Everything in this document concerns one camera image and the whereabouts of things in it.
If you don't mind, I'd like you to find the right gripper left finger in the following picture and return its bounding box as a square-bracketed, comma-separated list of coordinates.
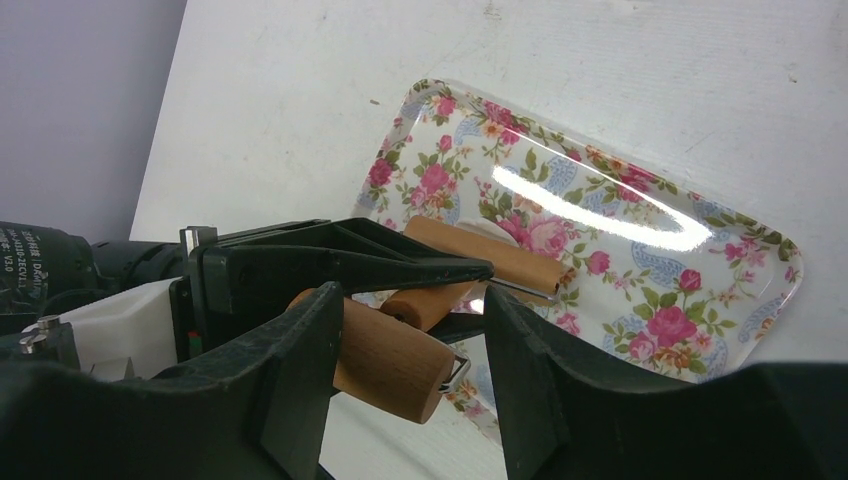
[1, 282, 345, 479]

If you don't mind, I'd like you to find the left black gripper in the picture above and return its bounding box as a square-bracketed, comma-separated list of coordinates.
[169, 217, 494, 363]

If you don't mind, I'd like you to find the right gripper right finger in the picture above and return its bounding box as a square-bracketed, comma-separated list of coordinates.
[483, 287, 847, 479]

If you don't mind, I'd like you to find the floral pattern tray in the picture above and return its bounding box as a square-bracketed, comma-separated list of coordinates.
[351, 78, 806, 445]

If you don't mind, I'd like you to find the white dough piece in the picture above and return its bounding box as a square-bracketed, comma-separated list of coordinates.
[455, 218, 514, 243]

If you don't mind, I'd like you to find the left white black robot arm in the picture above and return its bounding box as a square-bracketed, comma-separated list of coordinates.
[1, 218, 494, 370]

